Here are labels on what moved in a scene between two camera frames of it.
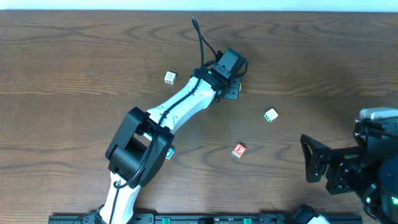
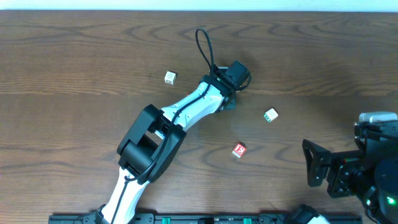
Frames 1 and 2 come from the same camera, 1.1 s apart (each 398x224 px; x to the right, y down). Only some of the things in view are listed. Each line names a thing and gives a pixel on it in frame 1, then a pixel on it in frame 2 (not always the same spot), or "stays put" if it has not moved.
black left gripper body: [233, 92] -> [231, 103]
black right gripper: [336, 171] stays put
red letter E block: [239, 150] stays put
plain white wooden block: [170, 78] stays put
